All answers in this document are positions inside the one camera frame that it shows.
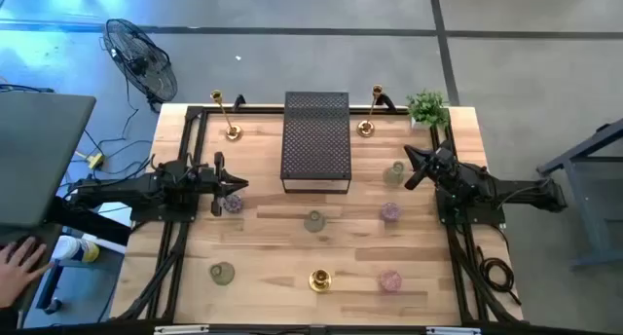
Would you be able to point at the blue metal desk foot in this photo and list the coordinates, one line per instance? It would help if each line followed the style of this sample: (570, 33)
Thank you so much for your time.
(48, 286)

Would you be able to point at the black clamp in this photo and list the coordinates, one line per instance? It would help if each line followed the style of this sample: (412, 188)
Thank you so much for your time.
(238, 101)
(388, 102)

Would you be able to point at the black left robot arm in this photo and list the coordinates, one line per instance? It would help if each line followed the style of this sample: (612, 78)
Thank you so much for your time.
(121, 189)

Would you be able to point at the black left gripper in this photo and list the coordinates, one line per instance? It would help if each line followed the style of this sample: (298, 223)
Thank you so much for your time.
(218, 181)

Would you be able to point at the yellow power strip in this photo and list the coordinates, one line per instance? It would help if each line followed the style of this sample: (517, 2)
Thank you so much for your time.
(95, 160)

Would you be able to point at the silver bracket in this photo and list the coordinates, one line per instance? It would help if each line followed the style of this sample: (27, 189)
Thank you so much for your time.
(452, 331)
(181, 330)

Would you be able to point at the black floor fan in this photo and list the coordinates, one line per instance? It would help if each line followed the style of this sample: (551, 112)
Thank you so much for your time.
(141, 62)

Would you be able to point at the white sheet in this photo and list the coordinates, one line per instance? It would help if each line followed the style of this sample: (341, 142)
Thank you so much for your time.
(119, 218)

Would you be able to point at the green glass candle holder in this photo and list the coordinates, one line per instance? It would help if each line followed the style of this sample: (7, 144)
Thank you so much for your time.
(315, 222)
(393, 174)
(222, 273)

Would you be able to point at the green plant in white pot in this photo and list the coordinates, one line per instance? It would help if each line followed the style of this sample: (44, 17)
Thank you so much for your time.
(427, 108)

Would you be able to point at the white and yellow wipes container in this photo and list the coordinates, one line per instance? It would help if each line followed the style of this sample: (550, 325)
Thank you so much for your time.
(75, 249)

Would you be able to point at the tall gold candlestick holder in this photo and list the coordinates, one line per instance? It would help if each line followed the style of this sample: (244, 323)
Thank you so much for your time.
(365, 128)
(233, 132)

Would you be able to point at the black desk beam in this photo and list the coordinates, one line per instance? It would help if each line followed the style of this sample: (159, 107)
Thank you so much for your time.
(87, 223)

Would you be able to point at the short gold candlestick holder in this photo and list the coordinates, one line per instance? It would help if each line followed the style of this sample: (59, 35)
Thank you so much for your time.
(319, 280)

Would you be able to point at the purple glass candle holder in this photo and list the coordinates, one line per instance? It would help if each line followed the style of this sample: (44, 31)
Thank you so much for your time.
(391, 212)
(233, 204)

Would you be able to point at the black perforated metal stand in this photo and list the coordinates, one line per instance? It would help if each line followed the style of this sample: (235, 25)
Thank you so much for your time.
(316, 135)

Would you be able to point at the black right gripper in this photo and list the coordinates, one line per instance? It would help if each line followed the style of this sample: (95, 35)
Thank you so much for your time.
(440, 162)

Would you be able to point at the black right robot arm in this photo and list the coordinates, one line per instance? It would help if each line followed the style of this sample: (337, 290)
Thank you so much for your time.
(516, 191)

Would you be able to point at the person's hand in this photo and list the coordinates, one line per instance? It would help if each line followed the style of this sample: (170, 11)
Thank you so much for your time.
(14, 274)

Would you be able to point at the pink glass candle holder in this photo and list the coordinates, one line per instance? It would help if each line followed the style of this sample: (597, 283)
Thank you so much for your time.
(390, 281)

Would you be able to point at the blue-grey metal table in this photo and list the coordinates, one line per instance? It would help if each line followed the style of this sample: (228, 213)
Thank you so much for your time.
(584, 145)

